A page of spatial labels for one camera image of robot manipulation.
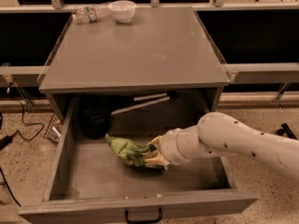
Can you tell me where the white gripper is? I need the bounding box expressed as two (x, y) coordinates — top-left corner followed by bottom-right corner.
(143, 128), (190, 171)

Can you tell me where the green jalapeno chip bag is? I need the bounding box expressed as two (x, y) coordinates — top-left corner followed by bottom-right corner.
(105, 134), (159, 168)

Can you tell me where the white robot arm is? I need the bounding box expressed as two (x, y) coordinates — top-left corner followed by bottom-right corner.
(146, 112), (299, 180)

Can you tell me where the open grey top drawer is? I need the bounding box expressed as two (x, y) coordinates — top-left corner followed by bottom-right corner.
(20, 98), (257, 224)

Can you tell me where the grey cabinet with flat top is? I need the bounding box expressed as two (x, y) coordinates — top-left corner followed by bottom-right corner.
(39, 7), (229, 118)

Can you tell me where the black stand leg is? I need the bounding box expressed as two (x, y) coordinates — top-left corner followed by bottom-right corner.
(277, 123), (297, 139)

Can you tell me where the white ceramic bowl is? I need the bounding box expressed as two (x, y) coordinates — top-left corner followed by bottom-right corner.
(108, 0), (136, 23)

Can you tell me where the clear plastic water bottle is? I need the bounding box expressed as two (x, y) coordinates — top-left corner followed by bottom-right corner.
(72, 3), (110, 24)

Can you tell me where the black drawer handle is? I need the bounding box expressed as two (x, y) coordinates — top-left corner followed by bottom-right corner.
(124, 207), (163, 224)

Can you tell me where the small wire mesh basket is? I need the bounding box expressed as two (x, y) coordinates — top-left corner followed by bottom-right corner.
(44, 114), (62, 146)

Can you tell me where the black power cable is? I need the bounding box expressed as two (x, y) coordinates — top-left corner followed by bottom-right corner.
(0, 81), (45, 207)

